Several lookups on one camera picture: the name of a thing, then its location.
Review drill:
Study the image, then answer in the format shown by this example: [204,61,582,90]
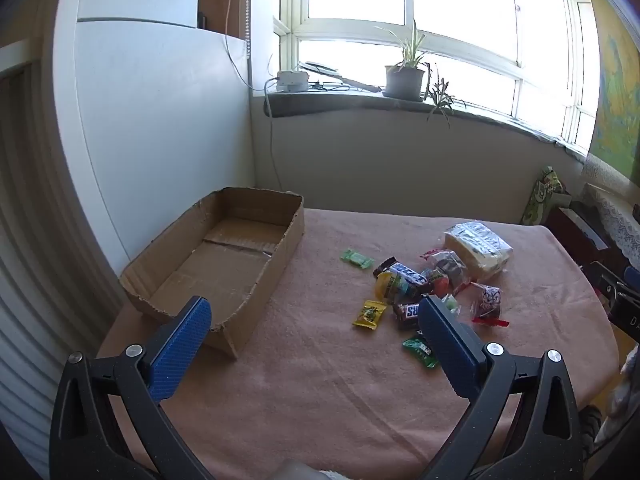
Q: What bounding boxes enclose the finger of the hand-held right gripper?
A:
[592,260,640,301]

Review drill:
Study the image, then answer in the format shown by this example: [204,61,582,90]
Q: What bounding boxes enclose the pink table cloth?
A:
[95,207,621,480]

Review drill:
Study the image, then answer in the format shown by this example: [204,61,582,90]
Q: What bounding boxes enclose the light green candy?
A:
[340,249,374,269]

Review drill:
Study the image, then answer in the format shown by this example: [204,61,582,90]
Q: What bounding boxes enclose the clear packet with dark snack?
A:
[467,281,511,328]

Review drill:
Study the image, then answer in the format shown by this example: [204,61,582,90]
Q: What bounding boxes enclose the potted spider plant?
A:
[374,19,437,103]

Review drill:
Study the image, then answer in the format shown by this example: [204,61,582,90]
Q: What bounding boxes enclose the white power strip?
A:
[276,70,310,94]

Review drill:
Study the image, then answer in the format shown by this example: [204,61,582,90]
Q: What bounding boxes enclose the white cabinet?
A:
[52,0,252,281]

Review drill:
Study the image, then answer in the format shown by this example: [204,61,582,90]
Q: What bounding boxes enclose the clear red-trimmed snack packet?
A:
[419,248,472,297]

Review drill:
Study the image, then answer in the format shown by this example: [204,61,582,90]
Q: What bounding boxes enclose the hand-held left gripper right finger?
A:
[415,295,586,480]

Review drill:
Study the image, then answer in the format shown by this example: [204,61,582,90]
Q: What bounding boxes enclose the clear bag of bread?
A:
[443,221,514,282]

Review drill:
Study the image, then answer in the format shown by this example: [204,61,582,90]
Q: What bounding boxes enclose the white cable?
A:
[263,76,283,192]

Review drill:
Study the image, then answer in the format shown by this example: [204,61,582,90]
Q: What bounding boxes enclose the green printed bag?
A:
[520,165,571,226]

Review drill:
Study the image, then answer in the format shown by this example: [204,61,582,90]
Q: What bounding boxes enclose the grey window sill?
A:
[250,87,593,162]

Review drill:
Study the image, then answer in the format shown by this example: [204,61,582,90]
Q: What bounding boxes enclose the dark blue chocolate bar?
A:
[373,257,432,288]

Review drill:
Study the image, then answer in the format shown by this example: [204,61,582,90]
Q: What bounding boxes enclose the dark wooden furniture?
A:
[545,202,613,273]

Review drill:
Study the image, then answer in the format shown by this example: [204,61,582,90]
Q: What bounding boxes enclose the white ribbed panel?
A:
[0,40,126,463]

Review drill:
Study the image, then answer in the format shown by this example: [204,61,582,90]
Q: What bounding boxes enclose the yellow candy packet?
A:
[352,300,387,331]

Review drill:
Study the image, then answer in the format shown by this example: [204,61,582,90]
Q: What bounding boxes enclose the dark green candy packet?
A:
[402,336,439,369]

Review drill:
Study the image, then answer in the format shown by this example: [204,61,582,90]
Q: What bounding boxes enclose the white lace cloth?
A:
[581,181,640,267]

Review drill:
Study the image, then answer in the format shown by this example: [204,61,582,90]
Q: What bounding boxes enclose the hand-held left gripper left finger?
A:
[50,296,216,480]

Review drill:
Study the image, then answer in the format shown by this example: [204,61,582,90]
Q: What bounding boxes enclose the brown chocolate bar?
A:
[392,302,424,331]

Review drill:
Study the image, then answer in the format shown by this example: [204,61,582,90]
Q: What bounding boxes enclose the small trailing plant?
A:
[425,64,467,129]

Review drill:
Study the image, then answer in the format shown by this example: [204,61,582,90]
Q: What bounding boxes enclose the white window frame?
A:
[272,0,601,157]

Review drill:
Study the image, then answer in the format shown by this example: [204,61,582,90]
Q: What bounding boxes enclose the colourful printed egg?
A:
[376,271,417,305]

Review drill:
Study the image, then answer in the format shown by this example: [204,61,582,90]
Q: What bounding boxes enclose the brown cardboard box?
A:
[119,186,306,358]

